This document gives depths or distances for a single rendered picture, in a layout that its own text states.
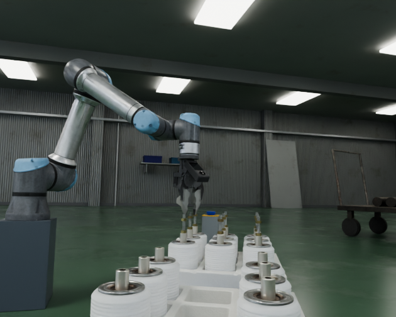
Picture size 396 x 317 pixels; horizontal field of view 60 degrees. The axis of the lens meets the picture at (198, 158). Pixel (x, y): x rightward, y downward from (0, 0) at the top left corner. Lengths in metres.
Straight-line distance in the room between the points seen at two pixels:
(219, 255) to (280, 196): 9.72
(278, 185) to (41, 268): 9.77
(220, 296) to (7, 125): 9.75
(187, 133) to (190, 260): 0.44
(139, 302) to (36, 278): 0.82
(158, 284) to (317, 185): 11.53
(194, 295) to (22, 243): 0.69
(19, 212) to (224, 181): 9.46
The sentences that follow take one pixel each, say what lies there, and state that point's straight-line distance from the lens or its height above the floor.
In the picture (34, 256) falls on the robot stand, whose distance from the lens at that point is 1.36.
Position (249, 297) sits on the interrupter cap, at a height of 0.25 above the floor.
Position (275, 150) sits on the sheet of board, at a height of 1.79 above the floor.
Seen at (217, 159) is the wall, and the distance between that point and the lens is 10.56.
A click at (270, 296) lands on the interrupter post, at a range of 0.57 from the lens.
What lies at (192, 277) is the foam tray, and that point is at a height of 0.16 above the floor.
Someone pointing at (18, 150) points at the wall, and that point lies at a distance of 10.24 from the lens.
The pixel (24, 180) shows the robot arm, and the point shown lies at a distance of 1.38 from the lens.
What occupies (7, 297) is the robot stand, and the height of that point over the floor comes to 0.05.
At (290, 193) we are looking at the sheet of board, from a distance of 10.94.
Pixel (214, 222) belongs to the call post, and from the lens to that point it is 1.48.
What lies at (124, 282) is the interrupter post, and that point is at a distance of 0.60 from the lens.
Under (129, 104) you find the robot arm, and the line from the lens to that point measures 1.20.
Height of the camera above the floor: 0.41
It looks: 6 degrees up
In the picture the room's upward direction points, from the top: 1 degrees clockwise
